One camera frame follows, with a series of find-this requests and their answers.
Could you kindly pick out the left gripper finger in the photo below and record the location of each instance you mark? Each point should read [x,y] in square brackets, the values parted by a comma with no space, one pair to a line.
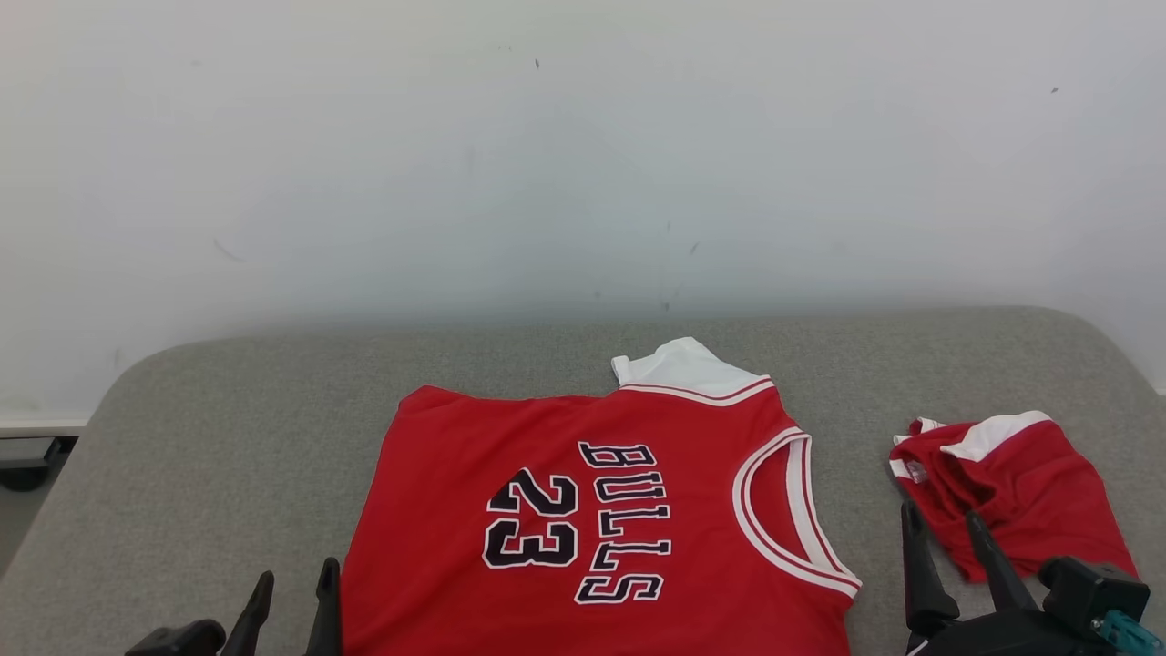
[250,629]
[326,629]

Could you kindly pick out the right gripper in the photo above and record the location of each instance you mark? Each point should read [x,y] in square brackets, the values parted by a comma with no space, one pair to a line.
[1011,638]

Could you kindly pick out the red Bulls basketball shorts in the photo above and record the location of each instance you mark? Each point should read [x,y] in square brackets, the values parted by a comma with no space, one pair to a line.
[1048,501]

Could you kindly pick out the red Bulls basketball jersey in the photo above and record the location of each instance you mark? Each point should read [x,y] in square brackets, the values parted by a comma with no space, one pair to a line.
[437,510]

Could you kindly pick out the grey fabric sofa seat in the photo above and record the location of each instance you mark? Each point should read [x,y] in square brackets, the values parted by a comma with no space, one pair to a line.
[228,456]

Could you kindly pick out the black round foot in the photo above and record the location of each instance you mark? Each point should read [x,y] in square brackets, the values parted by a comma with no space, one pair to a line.
[23,479]

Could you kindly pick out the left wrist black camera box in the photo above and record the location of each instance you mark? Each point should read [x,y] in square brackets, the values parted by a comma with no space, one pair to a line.
[178,640]

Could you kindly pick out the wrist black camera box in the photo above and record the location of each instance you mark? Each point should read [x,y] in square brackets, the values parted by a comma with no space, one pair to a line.
[1089,592]
[178,640]

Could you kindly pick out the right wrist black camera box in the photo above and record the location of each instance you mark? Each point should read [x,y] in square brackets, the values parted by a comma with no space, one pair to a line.
[1089,592]

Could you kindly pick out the white wall baseboard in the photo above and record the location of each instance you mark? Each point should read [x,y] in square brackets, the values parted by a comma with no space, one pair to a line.
[36,425]

